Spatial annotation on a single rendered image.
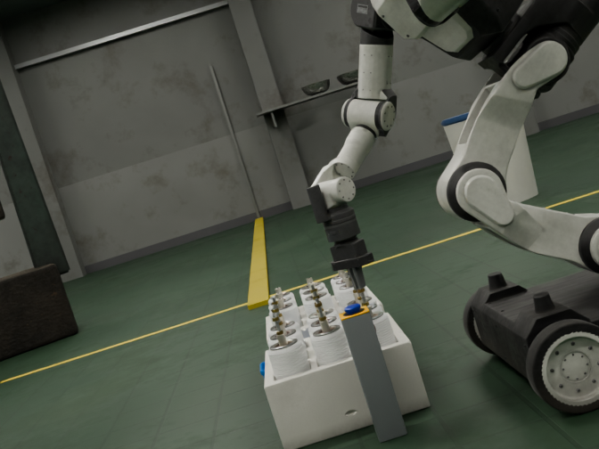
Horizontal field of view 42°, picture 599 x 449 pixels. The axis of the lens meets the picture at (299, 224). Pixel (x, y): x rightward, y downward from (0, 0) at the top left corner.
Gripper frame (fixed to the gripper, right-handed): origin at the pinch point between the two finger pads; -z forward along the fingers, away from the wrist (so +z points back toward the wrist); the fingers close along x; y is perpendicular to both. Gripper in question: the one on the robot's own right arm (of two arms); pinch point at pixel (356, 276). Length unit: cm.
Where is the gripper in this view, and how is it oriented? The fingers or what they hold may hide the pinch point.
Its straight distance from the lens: 205.3
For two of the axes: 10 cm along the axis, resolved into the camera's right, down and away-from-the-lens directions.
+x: 7.6, -1.8, -6.3
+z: -3.0, -9.5, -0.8
